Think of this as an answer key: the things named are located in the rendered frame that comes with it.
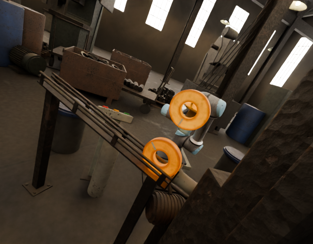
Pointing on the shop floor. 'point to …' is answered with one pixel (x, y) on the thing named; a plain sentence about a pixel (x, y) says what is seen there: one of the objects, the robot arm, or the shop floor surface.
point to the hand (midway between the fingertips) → (191, 105)
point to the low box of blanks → (92, 73)
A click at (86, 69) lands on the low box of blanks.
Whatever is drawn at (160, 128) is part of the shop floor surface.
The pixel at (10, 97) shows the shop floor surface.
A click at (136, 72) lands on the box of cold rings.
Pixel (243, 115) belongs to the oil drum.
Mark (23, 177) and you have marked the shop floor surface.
